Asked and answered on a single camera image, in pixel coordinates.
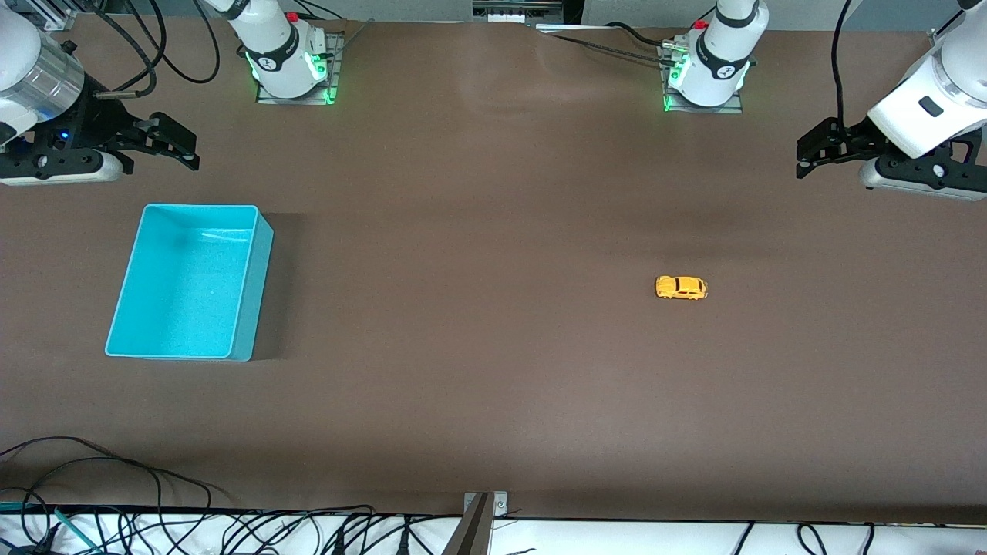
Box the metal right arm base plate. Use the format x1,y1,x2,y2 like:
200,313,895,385
254,31,345,106

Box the grey cable on table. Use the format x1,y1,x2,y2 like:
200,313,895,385
540,22,679,66

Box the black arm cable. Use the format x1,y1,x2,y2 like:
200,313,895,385
93,0,222,99
830,0,858,128

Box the aluminium frame profile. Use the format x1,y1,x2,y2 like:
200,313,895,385
19,0,86,32

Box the aluminium corner profile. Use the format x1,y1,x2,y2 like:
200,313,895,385
929,0,974,49

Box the long black cable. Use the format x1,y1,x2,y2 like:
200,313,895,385
0,457,167,555
0,436,232,555

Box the teal cable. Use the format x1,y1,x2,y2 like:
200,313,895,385
0,501,101,552

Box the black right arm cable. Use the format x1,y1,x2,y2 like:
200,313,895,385
93,0,222,99

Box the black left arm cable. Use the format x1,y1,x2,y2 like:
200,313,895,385
830,0,858,128

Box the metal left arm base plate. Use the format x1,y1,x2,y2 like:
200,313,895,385
658,42,745,115

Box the grey metal pole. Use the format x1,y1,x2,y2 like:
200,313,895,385
441,493,494,555

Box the small metal bracket plate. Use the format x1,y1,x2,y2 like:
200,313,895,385
463,491,510,519

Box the yellow beetle toy car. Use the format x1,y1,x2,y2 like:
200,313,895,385
655,275,709,301

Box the teal plastic bin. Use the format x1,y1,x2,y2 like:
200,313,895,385
104,203,275,363

